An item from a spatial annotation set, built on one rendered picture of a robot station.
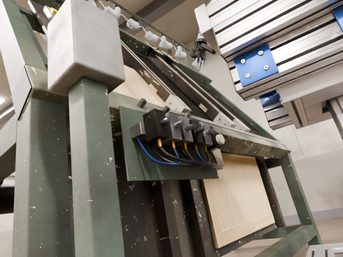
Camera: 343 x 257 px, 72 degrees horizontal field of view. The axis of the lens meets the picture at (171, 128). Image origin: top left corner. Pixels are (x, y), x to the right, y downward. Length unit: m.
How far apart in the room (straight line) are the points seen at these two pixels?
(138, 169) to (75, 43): 0.40
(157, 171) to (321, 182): 3.64
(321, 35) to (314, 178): 3.69
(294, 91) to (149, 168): 0.47
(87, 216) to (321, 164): 4.01
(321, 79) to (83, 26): 0.57
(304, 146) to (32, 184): 4.04
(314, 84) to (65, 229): 0.69
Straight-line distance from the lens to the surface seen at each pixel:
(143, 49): 2.22
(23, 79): 0.73
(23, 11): 1.68
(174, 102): 1.18
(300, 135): 4.34
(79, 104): 0.50
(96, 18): 0.60
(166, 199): 1.10
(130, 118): 0.78
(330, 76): 0.71
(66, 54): 0.53
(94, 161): 0.45
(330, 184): 4.26
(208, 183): 1.47
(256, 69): 0.64
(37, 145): 0.63
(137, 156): 0.74
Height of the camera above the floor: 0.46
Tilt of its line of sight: 20 degrees up
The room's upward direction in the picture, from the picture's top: 11 degrees counter-clockwise
